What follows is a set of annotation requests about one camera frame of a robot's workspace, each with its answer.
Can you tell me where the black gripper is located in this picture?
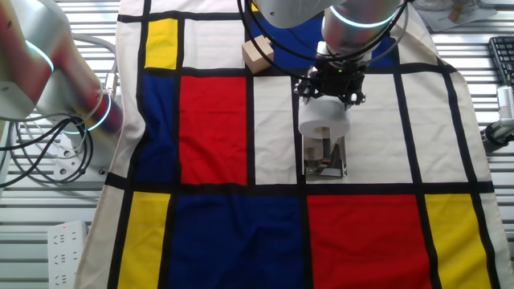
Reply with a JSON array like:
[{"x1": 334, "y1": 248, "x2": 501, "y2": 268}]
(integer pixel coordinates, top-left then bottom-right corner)
[{"x1": 293, "y1": 59, "x2": 367, "y2": 110}]

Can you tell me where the white toilet paper roll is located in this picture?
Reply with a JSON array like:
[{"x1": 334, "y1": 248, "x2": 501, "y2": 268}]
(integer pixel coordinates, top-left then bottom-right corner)
[{"x1": 298, "y1": 96, "x2": 353, "y2": 140}]

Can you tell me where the large wooden cube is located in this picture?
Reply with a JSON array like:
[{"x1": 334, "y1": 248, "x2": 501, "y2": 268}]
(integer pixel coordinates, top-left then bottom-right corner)
[{"x1": 241, "y1": 35, "x2": 275, "y2": 75}]

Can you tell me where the colour block patterned cloth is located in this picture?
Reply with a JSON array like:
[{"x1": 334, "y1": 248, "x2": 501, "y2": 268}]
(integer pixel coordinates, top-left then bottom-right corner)
[{"x1": 74, "y1": 0, "x2": 514, "y2": 289}]

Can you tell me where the white paper sheet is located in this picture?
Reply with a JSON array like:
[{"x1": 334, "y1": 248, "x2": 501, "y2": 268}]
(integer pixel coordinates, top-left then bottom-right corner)
[{"x1": 413, "y1": 0, "x2": 499, "y2": 33}]

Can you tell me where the small wooden peg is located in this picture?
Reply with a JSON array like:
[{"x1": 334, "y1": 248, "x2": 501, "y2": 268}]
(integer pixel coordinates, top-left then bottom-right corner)
[{"x1": 447, "y1": 0, "x2": 467, "y2": 23}]

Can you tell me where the black keyboard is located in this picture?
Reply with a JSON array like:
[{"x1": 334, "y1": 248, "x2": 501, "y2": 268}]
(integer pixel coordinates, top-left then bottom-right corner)
[{"x1": 488, "y1": 35, "x2": 514, "y2": 88}]

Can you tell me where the white power strip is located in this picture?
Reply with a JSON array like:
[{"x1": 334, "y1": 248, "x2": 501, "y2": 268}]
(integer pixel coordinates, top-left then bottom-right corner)
[{"x1": 47, "y1": 219, "x2": 88, "y2": 289}]

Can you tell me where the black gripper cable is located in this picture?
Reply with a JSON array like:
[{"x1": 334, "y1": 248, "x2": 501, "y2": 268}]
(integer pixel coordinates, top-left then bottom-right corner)
[{"x1": 236, "y1": 0, "x2": 409, "y2": 79}]

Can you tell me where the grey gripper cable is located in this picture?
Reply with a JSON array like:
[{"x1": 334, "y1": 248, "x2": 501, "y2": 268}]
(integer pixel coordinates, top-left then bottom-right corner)
[{"x1": 359, "y1": 0, "x2": 410, "y2": 63}]

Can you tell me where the black camera stand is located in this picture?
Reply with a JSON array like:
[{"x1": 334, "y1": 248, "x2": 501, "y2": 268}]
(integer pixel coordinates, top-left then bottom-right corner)
[{"x1": 483, "y1": 119, "x2": 514, "y2": 146}]

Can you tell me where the silver depth camera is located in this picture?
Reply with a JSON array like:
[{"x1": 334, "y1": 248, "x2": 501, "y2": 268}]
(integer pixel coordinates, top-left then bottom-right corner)
[{"x1": 496, "y1": 85, "x2": 514, "y2": 121}]

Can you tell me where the white base cable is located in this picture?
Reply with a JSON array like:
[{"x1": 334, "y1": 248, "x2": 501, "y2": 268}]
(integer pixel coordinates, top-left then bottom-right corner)
[{"x1": 11, "y1": 34, "x2": 120, "y2": 140}]

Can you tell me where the black base cable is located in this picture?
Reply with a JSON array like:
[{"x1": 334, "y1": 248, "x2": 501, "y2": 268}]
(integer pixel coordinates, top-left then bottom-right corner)
[{"x1": 0, "y1": 114, "x2": 96, "y2": 188}]

